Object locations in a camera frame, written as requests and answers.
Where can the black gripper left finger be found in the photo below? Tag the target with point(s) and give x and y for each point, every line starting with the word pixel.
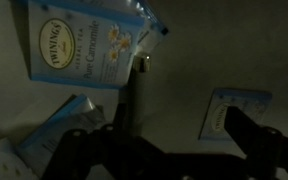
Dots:
pixel 84 146

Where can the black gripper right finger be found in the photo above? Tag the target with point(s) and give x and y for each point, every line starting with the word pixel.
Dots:
pixel 244 126

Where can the light wooden coffee table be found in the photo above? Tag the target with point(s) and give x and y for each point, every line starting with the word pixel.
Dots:
pixel 200 50

